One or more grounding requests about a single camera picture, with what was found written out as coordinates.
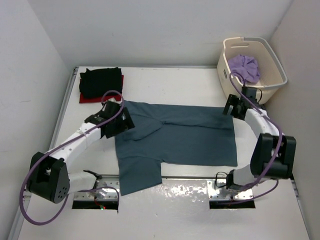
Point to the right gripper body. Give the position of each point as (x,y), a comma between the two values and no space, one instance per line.
(237,115)

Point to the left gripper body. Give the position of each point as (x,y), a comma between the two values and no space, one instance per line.
(117,126)

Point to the red t-shirt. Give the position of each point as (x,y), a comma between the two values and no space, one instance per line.
(100,98)

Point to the black t-shirt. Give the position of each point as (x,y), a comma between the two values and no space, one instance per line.
(102,71)

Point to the blue-grey t-shirt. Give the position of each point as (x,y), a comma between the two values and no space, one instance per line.
(172,134)

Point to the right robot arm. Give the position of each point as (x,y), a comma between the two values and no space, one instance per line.
(274,152)

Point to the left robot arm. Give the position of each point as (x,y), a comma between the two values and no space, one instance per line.
(49,172)

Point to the purple t-shirt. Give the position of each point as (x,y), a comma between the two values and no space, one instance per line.
(245,67)

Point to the cream laundry basket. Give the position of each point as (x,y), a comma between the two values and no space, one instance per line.
(273,76)

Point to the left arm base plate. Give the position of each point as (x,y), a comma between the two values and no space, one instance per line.
(107,190)

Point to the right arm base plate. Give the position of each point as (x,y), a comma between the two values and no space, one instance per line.
(217,192)

